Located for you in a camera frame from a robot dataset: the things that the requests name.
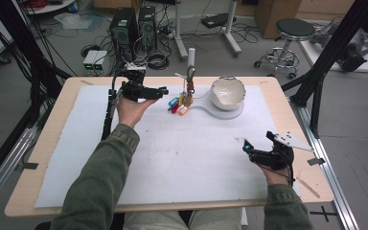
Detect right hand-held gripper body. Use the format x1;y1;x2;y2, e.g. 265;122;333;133
248;130;314;172

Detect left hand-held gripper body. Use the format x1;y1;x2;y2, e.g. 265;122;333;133
120;61;161;104

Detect bunch of colourful key tags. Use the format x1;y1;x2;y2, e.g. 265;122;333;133
167;72;195;117

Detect white key stand with hooks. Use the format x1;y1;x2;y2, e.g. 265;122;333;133
174;47;245;121

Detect person's right hand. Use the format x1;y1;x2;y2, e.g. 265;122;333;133
259;164;294;188

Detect person's left hand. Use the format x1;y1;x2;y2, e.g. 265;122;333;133
116;95;160;129

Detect black tape piece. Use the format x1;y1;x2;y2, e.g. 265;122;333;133
21;162;40;171
307;156;327;167

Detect white power supply unit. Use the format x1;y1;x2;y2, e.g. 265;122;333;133
93;50;110;77
82;49;100;77

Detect thin wooden stick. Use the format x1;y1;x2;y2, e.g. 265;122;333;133
295;175;321;199

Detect white bowl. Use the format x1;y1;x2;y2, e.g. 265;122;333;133
209;75;247;112

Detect white desk leg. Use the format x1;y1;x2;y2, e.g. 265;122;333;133
221;0;243;58
172;0;189;62

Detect black computer tower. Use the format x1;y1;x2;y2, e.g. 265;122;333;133
137;4;158;52
108;7;140;65

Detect white foam mat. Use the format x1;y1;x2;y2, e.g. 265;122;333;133
34;83;303;209

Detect black tape cross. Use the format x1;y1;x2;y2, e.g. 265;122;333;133
309;205;338;223

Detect person's legs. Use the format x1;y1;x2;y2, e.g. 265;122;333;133
122;207;243;230

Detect flat black device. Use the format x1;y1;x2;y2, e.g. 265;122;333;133
200;12;238;30

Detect clear plastic sheet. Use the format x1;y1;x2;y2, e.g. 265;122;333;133
53;11;94;31

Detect black metal stand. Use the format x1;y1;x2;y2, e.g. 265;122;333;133
280;0;368;139
0;0;73;193

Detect round white table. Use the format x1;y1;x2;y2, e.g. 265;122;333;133
21;0;79;15

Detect black round stool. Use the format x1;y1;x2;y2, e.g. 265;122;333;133
253;17;316;81

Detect cardboard box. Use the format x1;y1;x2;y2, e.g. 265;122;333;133
254;0;303;40

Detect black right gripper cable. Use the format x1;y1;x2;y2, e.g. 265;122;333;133
262;162;296;188

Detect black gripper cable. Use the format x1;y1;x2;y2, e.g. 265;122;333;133
262;162;296;188
101;74;129;142

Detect coil of black cable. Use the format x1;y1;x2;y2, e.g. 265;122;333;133
146;50;172;71

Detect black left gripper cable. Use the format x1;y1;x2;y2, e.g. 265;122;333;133
101;74;129;142

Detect aluminium rail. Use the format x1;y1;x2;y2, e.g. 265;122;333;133
288;97;360;230
0;127;39;219

